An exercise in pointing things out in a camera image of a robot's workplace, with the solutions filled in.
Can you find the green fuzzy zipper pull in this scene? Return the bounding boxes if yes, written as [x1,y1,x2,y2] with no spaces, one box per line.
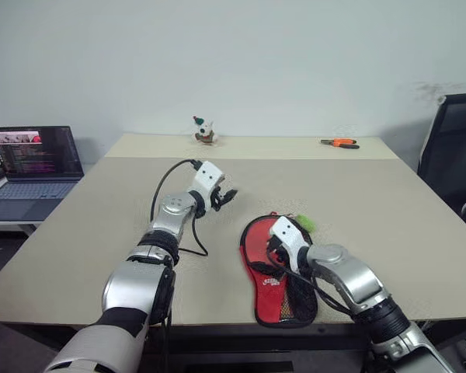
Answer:
[294,214,319,235]

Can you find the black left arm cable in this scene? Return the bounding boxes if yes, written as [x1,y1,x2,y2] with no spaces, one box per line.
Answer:
[150,159,210,258]

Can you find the black office chair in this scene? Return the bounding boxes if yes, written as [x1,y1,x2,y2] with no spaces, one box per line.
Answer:
[416,92,466,214]

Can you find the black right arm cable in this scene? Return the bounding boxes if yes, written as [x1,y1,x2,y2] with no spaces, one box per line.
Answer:
[266,250,356,314]

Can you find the orange handled pliers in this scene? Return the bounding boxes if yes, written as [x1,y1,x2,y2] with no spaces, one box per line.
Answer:
[320,138,361,150]

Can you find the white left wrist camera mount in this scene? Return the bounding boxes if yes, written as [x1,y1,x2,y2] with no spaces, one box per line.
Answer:
[191,160,227,204]

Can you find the white plush dog toy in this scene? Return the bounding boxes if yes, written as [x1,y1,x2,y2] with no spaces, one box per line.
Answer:
[192,114,218,147]

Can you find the red black mesh pouch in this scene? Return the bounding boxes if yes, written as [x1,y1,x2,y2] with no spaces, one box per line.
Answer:
[239,211,319,328]

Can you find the grey open laptop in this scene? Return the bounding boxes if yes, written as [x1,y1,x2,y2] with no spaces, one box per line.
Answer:
[0,125,85,222]

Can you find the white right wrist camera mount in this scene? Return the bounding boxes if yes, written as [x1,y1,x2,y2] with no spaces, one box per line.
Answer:
[270,216,310,273]

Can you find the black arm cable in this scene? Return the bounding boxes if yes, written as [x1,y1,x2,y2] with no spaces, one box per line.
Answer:
[150,159,210,258]
[266,250,356,314]

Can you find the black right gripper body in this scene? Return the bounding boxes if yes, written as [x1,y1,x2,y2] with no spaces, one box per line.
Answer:
[264,235,292,270]

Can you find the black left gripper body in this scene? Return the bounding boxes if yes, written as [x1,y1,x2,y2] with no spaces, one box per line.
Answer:
[208,181,228,213]

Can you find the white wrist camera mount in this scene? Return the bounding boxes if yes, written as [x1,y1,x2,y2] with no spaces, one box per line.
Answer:
[191,160,227,204]
[270,216,310,273]

